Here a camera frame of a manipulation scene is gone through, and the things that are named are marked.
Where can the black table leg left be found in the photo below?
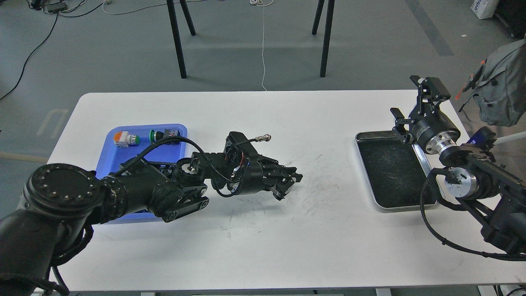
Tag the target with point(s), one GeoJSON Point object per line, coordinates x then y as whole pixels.
{"type": "Point", "coordinates": [175, 32]}

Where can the black power strip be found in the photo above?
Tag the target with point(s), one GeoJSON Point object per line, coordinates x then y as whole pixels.
{"type": "Point", "coordinates": [55, 7]}

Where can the white cardboard box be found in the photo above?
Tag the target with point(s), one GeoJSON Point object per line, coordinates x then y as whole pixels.
{"type": "Point", "coordinates": [484, 9]}

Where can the blue plastic tray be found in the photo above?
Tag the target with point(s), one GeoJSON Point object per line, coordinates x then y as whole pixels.
{"type": "Point", "coordinates": [135, 152]}

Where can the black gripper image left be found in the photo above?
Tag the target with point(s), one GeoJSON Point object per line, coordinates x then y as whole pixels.
{"type": "Point", "coordinates": [266, 175]}

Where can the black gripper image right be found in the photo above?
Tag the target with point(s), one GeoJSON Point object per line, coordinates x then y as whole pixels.
{"type": "Point", "coordinates": [432, 130]}

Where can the green push button switch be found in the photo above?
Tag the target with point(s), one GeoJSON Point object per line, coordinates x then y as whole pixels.
{"type": "Point", "coordinates": [157, 135]}

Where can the grey backpack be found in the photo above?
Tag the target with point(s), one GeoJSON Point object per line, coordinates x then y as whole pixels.
{"type": "Point", "coordinates": [498, 86]}

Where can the silver metal tray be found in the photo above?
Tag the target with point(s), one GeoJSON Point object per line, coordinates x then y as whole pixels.
{"type": "Point", "coordinates": [396, 172]}

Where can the black table leg right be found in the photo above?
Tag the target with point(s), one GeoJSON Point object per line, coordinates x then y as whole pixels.
{"type": "Point", "coordinates": [327, 31]}

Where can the black table leg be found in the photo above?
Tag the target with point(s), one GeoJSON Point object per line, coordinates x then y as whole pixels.
{"type": "Point", "coordinates": [327, 31]}
{"type": "Point", "coordinates": [175, 32]}

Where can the black robot arm image left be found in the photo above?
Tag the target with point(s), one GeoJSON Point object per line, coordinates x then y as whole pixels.
{"type": "Point", "coordinates": [60, 203]}

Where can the orange push button switch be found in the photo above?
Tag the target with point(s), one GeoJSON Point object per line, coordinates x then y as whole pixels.
{"type": "Point", "coordinates": [124, 139]}

